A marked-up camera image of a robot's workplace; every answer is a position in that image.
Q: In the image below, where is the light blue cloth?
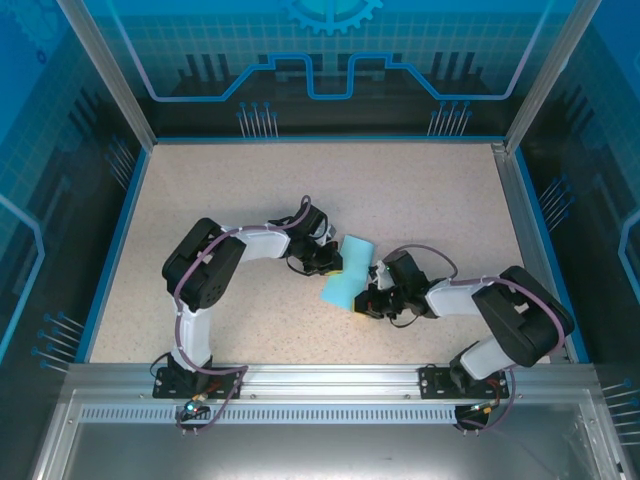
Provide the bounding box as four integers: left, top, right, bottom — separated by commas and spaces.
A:
319, 233, 377, 312

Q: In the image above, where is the slotted metal strip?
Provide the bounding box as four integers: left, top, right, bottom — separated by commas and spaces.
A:
79, 407, 581, 422

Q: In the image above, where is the blue printed panel with gear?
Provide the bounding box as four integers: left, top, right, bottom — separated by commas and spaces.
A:
82, 0, 576, 139

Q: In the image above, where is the grey metal tray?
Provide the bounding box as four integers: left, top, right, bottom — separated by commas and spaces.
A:
29, 389, 626, 480

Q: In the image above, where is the blue printed side panel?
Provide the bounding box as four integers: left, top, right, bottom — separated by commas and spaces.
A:
0, 0, 151, 480
514, 0, 640, 480

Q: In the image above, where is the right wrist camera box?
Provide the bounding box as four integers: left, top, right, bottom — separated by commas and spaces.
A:
368, 259, 391, 292

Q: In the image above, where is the long aluminium mounting rail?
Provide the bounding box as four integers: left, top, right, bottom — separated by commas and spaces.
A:
67, 362, 596, 401

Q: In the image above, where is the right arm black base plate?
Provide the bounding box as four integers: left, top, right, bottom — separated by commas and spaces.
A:
418, 364, 511, 400

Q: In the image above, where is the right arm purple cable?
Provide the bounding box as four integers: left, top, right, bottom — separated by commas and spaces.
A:
384, 243, 569, 436

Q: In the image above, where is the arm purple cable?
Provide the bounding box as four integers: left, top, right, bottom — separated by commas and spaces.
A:
384, 243, 569, 436
172, 194, 314, 436

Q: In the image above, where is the aluminium side rail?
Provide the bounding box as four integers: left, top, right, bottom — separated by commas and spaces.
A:
491, 142, 574, 364

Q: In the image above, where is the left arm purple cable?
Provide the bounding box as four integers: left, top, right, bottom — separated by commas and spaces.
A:
172, 194, 314, 436

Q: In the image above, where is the blue table border frame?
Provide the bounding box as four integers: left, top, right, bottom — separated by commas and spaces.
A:
74, 133, 592, 365

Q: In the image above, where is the cable connector with green light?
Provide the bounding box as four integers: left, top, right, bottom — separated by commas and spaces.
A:
183, 392, 212, 417

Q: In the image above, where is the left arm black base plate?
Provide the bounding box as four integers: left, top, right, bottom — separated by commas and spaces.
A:
152, 366, 245, 400

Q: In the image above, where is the aluminium frame post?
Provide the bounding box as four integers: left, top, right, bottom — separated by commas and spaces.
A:
502, 0, 605, 154
55, 0, 159, 150

